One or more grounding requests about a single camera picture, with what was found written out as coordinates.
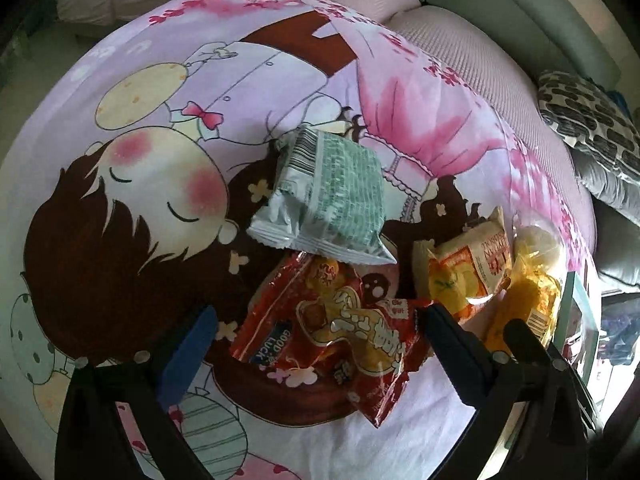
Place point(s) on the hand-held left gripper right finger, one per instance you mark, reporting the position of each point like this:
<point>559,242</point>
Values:
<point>452,355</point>

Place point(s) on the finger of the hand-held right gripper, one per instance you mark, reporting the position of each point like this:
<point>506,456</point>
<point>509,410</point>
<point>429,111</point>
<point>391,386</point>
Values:
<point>522,340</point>

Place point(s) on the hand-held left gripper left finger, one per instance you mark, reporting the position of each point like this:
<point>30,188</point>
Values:
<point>185,355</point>

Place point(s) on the yellow cake packet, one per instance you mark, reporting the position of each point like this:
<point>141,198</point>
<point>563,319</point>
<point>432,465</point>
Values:
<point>535,297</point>

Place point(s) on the teal cardboard tray box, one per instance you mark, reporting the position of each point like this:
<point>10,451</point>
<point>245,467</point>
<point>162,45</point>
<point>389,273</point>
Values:
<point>575,310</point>

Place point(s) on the orange and white snack packet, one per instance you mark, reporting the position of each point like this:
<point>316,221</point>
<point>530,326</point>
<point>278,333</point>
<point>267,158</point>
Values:
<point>470,270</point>

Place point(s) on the round bun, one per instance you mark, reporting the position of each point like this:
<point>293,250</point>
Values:
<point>537,245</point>

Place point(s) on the crinkled red cartoon snack bag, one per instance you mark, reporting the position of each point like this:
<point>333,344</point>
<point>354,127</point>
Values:
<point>340,340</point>

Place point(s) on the pale green snack packet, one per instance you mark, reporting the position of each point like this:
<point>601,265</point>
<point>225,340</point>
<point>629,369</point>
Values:
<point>325,195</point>

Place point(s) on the printed cartoon blanket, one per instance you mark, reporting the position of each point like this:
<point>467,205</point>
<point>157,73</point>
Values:
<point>125,210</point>

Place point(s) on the grey pillow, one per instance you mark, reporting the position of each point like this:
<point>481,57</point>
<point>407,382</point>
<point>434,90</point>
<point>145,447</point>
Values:
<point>605,185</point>

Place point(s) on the black and white patterned pillow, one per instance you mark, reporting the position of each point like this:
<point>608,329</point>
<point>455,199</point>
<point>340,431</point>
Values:
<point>585,115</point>

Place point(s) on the grey sofa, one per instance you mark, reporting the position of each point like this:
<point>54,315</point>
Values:
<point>525,5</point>

